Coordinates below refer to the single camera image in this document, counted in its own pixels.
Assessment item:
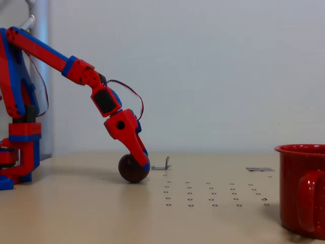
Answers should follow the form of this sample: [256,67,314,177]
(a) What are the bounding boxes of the dark red plum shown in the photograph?
[118,153,151,184]

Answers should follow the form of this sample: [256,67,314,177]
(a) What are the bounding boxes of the silver diagonal brace tube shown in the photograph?
[19,14,36,31]

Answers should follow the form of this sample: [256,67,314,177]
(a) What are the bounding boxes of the red enamel mug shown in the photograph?
[274,144,325,241]

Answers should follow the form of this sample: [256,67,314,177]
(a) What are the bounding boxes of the small metal bracket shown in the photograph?
[151,156,172,171]

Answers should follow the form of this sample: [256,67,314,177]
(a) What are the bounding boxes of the red white gripper servo cable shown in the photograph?
[105,79,145,120]

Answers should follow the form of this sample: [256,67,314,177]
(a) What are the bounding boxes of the thin red arm cable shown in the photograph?
[26,53,49,118]

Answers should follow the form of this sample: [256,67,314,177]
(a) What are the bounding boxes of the silver metal frame post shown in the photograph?
[29,0,53,161]

